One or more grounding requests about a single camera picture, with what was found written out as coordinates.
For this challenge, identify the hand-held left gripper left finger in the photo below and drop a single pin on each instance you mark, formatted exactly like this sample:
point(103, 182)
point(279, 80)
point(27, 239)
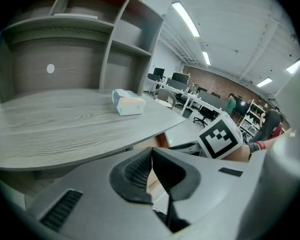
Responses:
point(95, 209)

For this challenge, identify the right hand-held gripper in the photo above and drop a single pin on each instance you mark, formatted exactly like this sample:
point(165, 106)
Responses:
point(218, 137)

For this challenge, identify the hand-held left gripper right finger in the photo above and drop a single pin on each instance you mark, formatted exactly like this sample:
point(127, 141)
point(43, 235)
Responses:
point(215, 191)

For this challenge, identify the person's right forearm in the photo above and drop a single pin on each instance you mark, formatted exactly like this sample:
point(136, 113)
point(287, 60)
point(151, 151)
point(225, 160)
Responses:
point(240, 154)

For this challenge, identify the black desk divider panel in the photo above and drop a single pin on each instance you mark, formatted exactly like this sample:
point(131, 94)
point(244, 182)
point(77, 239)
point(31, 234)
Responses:
point(213, 100)

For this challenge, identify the long white office desk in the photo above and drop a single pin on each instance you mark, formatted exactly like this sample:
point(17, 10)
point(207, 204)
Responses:
point(190, 99)

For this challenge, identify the grey wooden desk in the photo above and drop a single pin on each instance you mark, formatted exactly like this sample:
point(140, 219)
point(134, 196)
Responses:
point(65, 134)

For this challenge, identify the black office chair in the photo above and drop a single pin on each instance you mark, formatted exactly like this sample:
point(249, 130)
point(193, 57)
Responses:
point(204, 114)

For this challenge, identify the black wristband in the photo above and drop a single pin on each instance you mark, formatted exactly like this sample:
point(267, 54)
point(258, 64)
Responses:
point(253, 148)

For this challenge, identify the large black display screen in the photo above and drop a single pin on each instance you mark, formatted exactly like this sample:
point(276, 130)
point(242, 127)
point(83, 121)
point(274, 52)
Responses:
point(241, 107)

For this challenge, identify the white storage rack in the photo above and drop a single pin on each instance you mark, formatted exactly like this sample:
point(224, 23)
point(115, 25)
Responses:
point(252, 117)

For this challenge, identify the red wristband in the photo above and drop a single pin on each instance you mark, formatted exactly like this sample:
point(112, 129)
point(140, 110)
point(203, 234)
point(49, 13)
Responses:
point(261, 145)

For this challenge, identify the woven brown armchair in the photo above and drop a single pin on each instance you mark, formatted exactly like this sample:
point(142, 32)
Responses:
point(165, 97)

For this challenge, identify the black computer monitor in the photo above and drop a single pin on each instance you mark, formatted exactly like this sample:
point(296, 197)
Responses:
point(180, 77)
point(158, 72)

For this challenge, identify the long ceiling light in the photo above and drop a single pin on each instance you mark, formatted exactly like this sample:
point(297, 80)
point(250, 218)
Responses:
point(264, 81)
point(295, 66)
point(186, 19)
point(206, 58)

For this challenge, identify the pastel tissue pack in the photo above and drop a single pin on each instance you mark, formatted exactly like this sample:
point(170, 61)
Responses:
point(127, 105)

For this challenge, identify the grey wooden shelf hutch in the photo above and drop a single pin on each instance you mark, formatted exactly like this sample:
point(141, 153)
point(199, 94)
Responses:
point(90, 54)

